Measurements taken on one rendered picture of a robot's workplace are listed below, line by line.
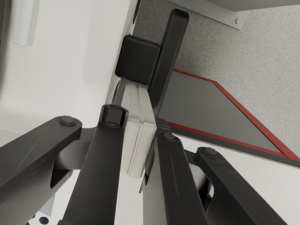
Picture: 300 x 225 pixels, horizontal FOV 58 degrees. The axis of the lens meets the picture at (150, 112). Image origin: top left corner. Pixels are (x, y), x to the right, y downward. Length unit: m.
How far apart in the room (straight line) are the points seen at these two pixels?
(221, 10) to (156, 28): 0.25
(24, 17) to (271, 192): 0.37
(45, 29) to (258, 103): 1.05
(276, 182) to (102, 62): 0.32
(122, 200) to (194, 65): 0.79
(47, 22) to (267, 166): 0.32
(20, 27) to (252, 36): 0.98
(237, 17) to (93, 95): 0.98
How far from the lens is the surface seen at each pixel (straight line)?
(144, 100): 0.16
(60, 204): 0.21
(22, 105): 0.29
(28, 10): 0.26
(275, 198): 0.44
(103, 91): 0.16
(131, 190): 0.40
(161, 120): 0.16
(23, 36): 0.26
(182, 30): 0.17
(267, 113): 1.25
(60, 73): 0.27
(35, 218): 0.41
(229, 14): 1.11
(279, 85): 1.23
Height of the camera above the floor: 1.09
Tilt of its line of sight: 71 degrees down
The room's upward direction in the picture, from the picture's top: 179 degrees counter-clockwise
